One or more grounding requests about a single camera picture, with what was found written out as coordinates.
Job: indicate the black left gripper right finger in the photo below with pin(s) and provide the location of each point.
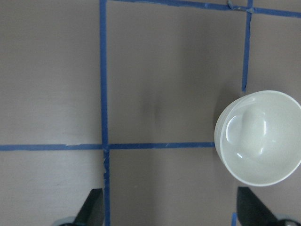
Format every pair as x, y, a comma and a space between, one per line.
252, 211

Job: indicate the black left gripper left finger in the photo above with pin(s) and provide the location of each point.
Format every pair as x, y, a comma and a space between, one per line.
92, 211

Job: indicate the cream ceramic bowl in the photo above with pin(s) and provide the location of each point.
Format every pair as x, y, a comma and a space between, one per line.
258, 137

